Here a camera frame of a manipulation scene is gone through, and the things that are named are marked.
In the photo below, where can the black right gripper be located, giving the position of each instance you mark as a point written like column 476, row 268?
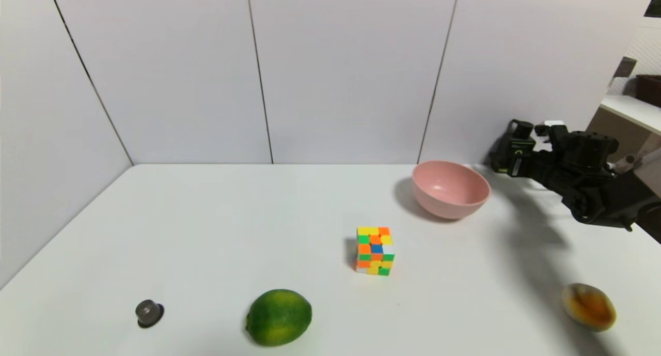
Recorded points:
column 514, row 159

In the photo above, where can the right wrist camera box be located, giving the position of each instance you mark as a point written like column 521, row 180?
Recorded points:
column 552, row 134

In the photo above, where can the multicolour puzzle cube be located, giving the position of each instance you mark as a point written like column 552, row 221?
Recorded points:
column 375, row 250

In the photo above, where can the white background desk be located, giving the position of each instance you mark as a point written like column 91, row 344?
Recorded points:
column 627, row 109

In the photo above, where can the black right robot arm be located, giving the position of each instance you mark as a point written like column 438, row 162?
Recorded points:
column 609, row 196

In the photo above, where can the grey angled panel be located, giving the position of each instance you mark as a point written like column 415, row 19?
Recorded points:
column 625, row 66

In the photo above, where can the pink bowl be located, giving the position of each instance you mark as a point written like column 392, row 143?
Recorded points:
column 449, row 203

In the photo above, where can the green lime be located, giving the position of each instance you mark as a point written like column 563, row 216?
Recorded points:
column 279, row 318

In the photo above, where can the dark wall picture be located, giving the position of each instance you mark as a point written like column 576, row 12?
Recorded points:
column 655, row 4

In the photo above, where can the toy half boiled egg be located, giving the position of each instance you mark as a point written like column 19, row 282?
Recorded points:
column 588, row 307

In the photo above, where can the white desk leg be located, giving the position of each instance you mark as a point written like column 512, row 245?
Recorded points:
column 632, row 162

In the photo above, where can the dark brown box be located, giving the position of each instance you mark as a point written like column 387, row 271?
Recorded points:
column 649, row 90

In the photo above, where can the small grey metal knob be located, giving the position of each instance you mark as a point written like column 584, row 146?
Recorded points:
column 148, row 312

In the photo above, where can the black pump bottle green label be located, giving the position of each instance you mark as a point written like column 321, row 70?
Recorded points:
column 519, row 139

